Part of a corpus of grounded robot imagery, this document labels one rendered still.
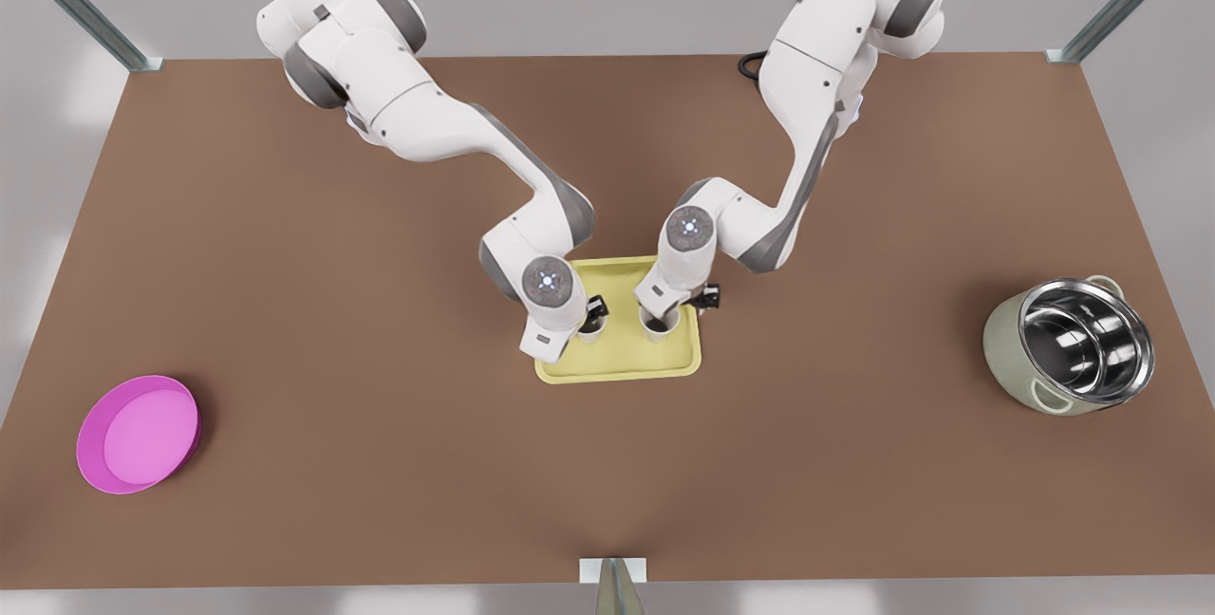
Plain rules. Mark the white IKEA cup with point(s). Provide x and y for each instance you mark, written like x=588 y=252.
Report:
x=590 y=334
x=659 y=327

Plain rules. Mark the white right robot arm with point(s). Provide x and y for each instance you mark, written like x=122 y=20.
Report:
x=418 y=107

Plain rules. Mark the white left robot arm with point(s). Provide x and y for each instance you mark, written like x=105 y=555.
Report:
x=807 y=83

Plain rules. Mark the yellow rectangular tray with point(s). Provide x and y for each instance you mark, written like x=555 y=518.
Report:
x=626 y=359

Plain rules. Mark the grey-green steel pot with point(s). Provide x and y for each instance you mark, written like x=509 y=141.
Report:
x=1071 y=346

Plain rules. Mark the pink round bowl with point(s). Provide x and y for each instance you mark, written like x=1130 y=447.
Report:
x=139 y=435

